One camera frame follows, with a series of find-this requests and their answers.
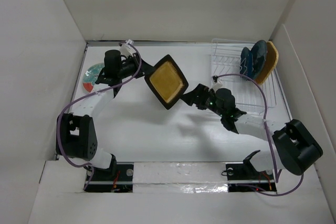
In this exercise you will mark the aluminium base rail with mounts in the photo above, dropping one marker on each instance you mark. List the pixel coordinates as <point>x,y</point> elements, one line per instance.
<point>180,177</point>

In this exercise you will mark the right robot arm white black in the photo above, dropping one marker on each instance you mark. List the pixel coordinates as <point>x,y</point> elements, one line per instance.
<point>291,146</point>

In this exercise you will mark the woven bamboo square plate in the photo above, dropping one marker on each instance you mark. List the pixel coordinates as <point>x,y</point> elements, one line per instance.
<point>272,57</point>

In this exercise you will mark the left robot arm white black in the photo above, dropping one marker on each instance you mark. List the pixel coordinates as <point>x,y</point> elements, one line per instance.
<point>76,138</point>

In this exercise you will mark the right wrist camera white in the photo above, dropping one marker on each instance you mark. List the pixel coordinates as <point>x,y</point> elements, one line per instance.
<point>216,83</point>

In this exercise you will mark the brown black square plate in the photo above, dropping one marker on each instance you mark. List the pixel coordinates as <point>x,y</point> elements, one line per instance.
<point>167,82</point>

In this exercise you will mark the red teal floral round plate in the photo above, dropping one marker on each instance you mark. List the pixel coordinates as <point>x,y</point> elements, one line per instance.
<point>91,75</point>

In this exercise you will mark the white wire dish rack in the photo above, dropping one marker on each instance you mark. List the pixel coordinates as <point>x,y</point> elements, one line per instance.
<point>225,63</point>

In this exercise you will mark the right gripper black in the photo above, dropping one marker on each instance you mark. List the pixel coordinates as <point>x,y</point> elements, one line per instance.
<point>197,96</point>

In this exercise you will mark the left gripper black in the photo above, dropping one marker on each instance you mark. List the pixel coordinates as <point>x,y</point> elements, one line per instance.
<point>145,68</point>

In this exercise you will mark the dark blue leaf-shaped plate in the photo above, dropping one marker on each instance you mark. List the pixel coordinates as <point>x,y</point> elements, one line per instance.
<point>246,63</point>

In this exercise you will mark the teal round plate white blossoms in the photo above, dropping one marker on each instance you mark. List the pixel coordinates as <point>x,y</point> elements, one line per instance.
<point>259,55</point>

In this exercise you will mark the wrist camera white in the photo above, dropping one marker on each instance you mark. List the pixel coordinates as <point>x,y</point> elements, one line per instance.
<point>126,48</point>
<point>216,83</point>

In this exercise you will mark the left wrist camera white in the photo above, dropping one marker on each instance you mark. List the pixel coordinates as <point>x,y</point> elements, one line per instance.
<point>126,48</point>

